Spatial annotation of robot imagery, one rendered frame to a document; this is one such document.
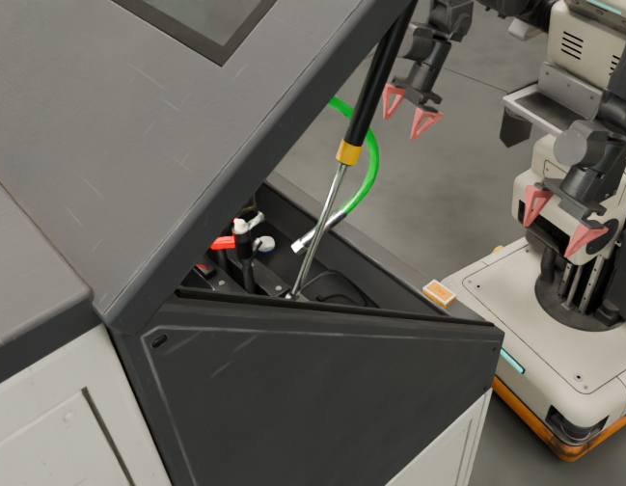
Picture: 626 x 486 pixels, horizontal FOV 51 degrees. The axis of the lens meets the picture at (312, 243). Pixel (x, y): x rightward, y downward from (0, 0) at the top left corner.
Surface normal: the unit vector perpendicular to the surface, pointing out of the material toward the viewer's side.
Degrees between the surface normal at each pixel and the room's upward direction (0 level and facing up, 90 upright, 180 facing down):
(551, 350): 0
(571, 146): 63
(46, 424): 90
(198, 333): 90
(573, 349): 0
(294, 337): 90
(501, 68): 0
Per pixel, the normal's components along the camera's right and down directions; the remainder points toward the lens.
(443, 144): -0.04, -0.72
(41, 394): 0.66, 0.50
